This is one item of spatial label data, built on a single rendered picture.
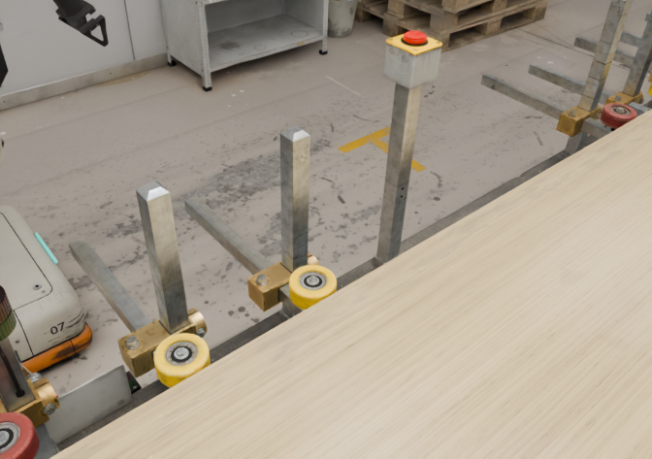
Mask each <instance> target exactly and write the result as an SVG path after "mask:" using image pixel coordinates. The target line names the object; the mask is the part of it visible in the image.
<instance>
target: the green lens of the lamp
mask: <svg viewBox="0 0 652 459"><path fill-rule="evenodd" d="M15 327H16V317H15V314H14V312H13V309H12V307H11V310H10V313H9V315H8V316H7V318H6V319H5V320H4V321H3V322H2V323H1V324H0V342H2V341H3V340H5V339H6V338H7V337H9V336H10V335H11V334H12V332H13V331H14V329H15Z"/></svg>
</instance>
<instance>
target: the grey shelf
mask: <svg viewBox="0 0 652 459"><path fill-rule="evenodd" d="M286 1H287V2H286ZM160 4H161V12H162V18H163V26H164V34H165V42H166V49H167V56H168V61H167V63H168V65H169V66H170V67H173V66H177V63H176V61H174V58H175V59H177V60H178V61H180V62H181V63H183V64H184V65H186V66H187V67H189V68H190V69H192V70H193V71H195V72H196V73H198V74H199V75H201V76H202V79H203V89H204V90H205V91H206V92H207V91H210V90H212V80H211V72H213V71H216V70H220V69H223V68H226V67H229V66H231V65H234V64H237V63H240V62H244V61H248V60H252V59H256V58H260V57H264V56H267V55H270V54H274V53H277V52H281V51H284V50H287V49H293V48H296V47H299V46H302V45H306V44H309V43H313V42H316V41H319V40H323V42H322V49H321V50H320V51H319V53H320V54H322V55H325V54H327V53H328V50H327V31H328V4H329V0H289V15H288V0H281V14H280V0H160ZM286 4H287V5H286ZM286 7H287V8H286ZM286 10H287V11H286ZM173 57H174V58H173Z"/></svg>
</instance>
